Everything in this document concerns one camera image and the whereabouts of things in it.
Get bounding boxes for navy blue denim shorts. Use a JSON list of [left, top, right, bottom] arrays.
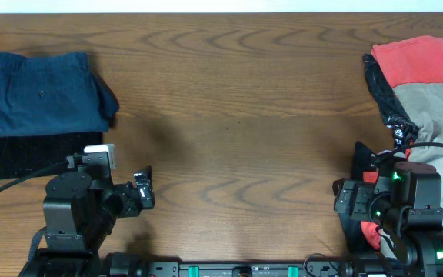
[[0, 52, 119, 138]]

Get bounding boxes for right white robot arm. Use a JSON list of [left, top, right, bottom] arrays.
[[333, 161, 443, 277]]

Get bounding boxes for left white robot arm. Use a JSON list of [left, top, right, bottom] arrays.
[[20, 152, 155, 277]]

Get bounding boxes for red and black garment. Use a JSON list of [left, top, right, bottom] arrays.
[[338, 35, 443, 253]]

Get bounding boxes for folded black sparkly garment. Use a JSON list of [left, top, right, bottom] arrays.
[[0, 98, 104, 180]]

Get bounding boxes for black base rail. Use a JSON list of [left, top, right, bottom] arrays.
[[99, 252, 393, 277]]

